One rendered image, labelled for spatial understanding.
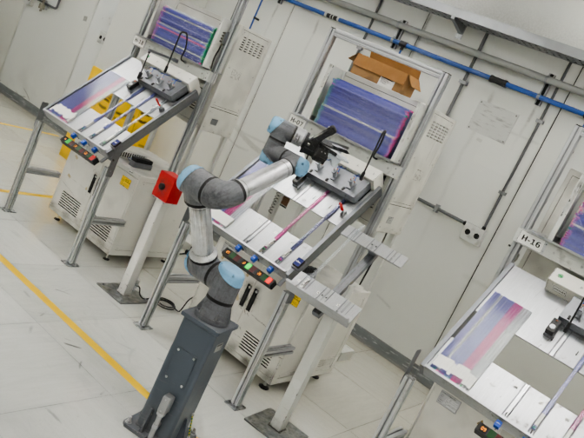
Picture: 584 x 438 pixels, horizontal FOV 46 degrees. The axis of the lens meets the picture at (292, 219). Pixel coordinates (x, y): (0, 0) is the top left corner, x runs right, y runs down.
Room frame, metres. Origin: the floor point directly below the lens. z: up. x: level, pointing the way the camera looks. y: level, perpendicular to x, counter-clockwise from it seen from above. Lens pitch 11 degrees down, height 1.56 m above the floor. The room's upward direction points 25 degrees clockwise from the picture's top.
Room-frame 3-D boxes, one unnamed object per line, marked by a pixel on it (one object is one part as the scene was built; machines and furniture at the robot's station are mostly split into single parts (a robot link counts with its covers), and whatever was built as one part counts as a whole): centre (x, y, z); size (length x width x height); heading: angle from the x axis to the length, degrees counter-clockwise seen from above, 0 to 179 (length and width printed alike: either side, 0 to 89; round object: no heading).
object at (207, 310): (2.64, 0.13, 0.60); 0.15 x 0.15 x 0.10
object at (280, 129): (2.80, 0.19, 1.35); 0.11 x 0.08 x 0.09; 94
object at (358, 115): (3.72, -0.12, 1.52); 0.51 x 0.13 x 0.27; 58
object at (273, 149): (2.79, 0.18, 1.25); 0.11 x 0.08 x 0.11; 59
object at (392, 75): (4.03, -0.19, 1.82); 0.68 x 0.30 x 0.20; 58
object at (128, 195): (4.46, 1.17, 0.66); 1.01 x 0.73 x 1.31; 148
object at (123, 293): (3.84, 0.72, 0.39); 0.24 x 0.24 x 0.78; 58
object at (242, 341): (3.86, -0.14, 0.31); 0.70 x 0.65 x 0.62; 58
